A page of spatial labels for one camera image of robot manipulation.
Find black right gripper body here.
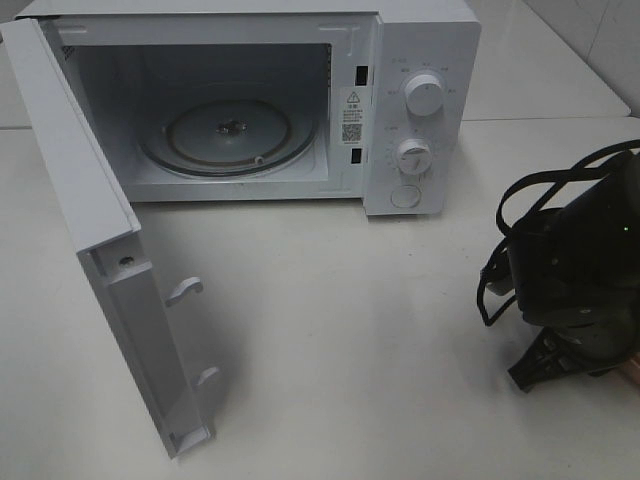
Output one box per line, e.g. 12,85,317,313
544,320,639,376

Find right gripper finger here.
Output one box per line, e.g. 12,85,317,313
508,329,590,393

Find round door release button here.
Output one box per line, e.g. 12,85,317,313
390,185,421,208

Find white timer knob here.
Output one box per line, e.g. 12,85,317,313
396,138,433,176

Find white microwave door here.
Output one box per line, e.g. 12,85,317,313
1,19,211,457

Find pink round plate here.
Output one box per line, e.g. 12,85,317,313
619,353,640,386

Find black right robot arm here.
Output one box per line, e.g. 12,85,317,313
508,152,639,391

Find upper white power knob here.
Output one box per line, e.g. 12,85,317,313
404,72,444,117

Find white microwave oven body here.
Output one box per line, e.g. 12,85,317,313
1,1,481,222

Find white warning label sticker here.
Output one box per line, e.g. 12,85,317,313
338,87,367,145

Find black camera cable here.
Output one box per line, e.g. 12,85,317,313
474,139,640,327

